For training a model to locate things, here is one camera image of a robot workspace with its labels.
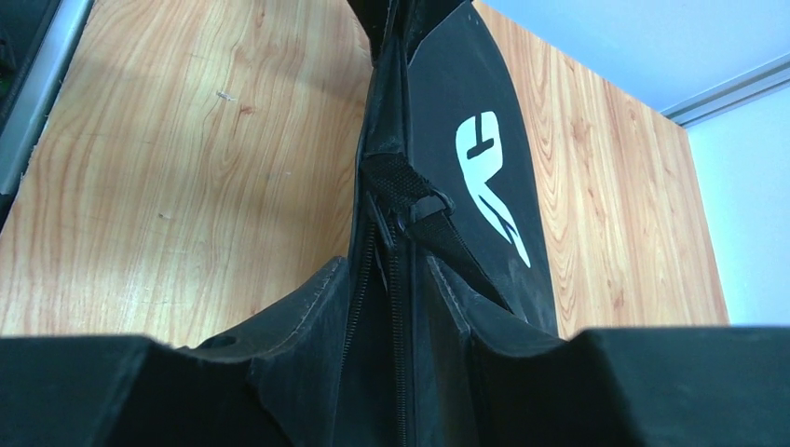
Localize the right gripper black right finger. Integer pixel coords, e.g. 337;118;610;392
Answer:
426;259;789;446

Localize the black Crossway racket bag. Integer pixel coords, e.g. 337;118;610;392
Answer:
333;1;558;446

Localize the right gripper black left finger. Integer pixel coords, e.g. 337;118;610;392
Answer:
1;257;349;446

